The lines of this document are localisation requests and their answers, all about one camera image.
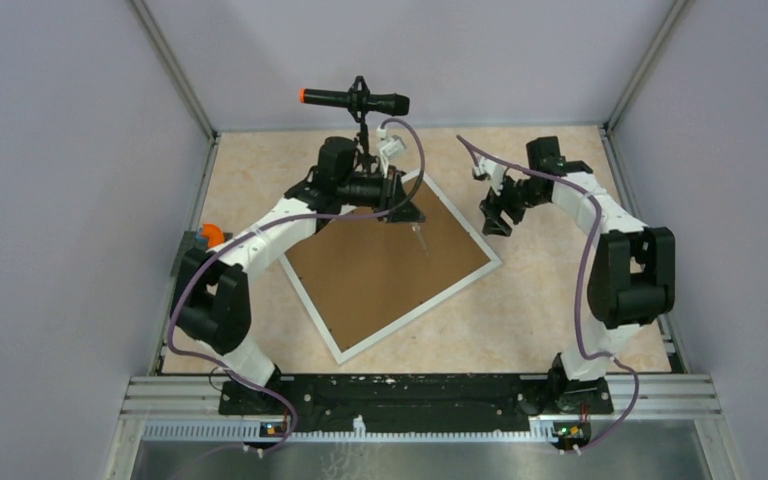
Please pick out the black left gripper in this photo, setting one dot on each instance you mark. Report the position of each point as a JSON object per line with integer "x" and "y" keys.
{"x": 406, "y": 212}

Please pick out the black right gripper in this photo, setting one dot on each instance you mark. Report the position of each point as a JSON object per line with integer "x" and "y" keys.
{"x": 492, "y": 207}

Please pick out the silver screwdriver tool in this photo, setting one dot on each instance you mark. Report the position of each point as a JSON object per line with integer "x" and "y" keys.
{"x": 416, "y": 228}

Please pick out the white picture frame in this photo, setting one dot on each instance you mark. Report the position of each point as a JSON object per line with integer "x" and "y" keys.
{"x": 477, "y": 258}

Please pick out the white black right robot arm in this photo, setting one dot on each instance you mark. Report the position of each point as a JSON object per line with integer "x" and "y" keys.
{"x": 626, "y": 276}

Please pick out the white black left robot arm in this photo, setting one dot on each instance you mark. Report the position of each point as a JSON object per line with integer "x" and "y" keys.
{"x": 212, "y": 303}

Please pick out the black microphone tripod stand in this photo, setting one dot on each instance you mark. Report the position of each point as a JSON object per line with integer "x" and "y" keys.
{"x": 364, "y": 158}

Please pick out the black microphone orange tip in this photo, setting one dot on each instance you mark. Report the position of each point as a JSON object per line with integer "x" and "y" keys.
{"x": 357, "y": 101}

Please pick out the orange curved toy block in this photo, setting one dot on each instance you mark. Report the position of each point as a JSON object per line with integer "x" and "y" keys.
{"x": 211, "y": 235}

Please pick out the grey lego baseplate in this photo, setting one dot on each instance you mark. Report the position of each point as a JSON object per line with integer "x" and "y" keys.
{"x": 190, "y": 240}

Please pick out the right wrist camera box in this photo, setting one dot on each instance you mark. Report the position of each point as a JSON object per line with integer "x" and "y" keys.
{"x": 489, "y": 171}

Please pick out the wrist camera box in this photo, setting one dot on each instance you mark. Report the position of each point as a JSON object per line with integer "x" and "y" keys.
{"x": 489, "y": 171}
{"x": 388, "y": 146}

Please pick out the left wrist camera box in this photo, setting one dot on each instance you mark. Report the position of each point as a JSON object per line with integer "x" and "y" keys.
{"x": 388, "y": 146}

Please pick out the brown frame backing board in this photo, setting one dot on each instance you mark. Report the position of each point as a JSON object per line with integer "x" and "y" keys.
{"x": 384, "y": 278}

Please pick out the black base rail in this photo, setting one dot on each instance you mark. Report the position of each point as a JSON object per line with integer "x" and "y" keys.
{"x": 418, "y": 403}

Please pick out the aluminium front rail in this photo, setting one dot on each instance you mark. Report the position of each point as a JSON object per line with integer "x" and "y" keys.
{"x": 664, "y": 426}

